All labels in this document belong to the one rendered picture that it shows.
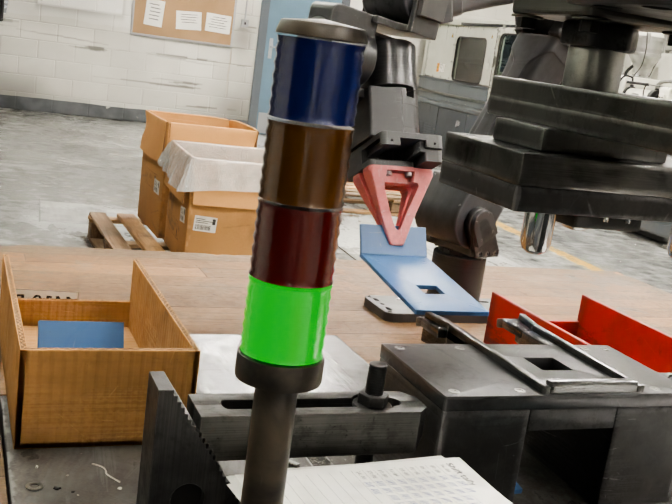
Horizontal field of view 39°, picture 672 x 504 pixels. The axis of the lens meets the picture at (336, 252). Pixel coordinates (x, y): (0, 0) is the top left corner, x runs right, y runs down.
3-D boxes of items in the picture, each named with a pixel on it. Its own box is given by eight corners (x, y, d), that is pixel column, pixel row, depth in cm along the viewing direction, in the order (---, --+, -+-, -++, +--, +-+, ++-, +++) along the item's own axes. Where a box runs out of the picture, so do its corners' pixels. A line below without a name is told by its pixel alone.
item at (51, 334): (120, 353, 81) (123, 321, 81) (148, 427, 67) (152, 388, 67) (35, 353, 79) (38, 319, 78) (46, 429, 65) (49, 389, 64)
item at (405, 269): (419, 254, 95) (424, 226, 94) (488, 316, 81) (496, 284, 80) (354, 251, 92) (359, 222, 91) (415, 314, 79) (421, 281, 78)
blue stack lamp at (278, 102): (336, 118, 43) (346, 44, 42) (369, 129, 39) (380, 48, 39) (256, 110, 41) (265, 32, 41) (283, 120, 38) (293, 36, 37)
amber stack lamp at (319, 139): (326, 194, 44) (335, 122, 43) (357, 211, 40) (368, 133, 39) (247, 188, 42) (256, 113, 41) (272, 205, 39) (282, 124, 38)
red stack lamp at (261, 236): (316, 266, 44) (325, 197, 44) (346, 289, 41) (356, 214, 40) (238, 263, 43) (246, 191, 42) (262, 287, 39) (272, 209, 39)
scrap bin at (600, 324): (575, 345, 105) (585, 294, 104) (743, 441, 82) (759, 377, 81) (482, 345, 100) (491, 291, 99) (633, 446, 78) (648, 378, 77)
